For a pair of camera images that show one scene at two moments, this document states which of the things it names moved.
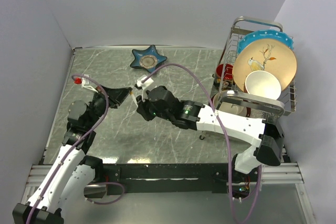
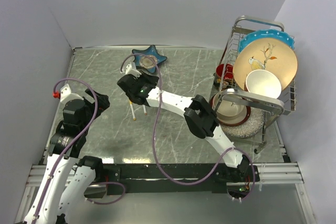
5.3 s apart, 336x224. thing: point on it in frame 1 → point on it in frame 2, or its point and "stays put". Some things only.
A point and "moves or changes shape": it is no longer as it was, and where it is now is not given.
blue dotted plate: (271, 34) stays put
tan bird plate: (273, 56) stays put
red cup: (224, 75) stays put
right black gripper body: (149, 110) → (144, 79)
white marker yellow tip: (134, 98) moves or changes shape
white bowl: (262, 84) stays put
